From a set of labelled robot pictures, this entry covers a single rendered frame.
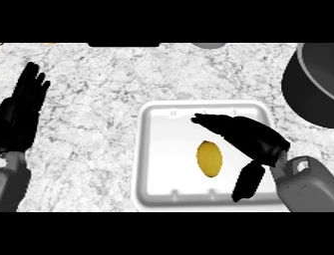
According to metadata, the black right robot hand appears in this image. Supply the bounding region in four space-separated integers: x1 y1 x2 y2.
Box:
189 113 291 203

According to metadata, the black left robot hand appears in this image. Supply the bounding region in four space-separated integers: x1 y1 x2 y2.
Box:
0 61 51 157

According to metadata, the yellow lemon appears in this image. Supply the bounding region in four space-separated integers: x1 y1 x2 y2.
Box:
193 139 223 179

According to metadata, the white square tray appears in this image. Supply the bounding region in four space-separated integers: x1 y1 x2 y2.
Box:
131 100 289 213

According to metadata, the dark grey pot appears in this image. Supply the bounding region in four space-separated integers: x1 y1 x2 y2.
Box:
279 43 334 129

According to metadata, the grey round object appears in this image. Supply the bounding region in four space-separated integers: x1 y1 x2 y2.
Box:
189 43 227 50

